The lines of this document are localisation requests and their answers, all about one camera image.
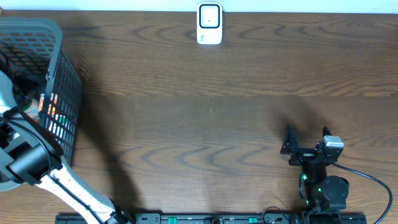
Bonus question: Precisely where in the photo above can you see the white green box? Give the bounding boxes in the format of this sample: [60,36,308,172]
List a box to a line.
[46,114,75,141]

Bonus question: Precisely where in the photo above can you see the orange small carton box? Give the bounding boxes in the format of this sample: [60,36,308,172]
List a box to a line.
[39,93,58,116]

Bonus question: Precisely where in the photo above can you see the green lid jar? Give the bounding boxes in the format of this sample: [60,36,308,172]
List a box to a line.
[21,99,40,122]

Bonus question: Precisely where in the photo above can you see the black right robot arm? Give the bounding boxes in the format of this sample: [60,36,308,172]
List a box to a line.
[280,125,349,212]

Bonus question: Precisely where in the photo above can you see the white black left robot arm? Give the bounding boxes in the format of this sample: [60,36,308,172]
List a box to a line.
[1,73,135,223]

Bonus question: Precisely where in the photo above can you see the white barcode scanner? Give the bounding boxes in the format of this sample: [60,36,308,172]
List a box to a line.
[197,2,223,45]

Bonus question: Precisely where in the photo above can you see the grey plastic mesh basket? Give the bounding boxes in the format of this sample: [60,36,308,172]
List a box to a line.
[1,17,83,192]

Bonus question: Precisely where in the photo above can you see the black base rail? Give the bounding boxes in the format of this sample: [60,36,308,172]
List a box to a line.
[55,212,368,224]

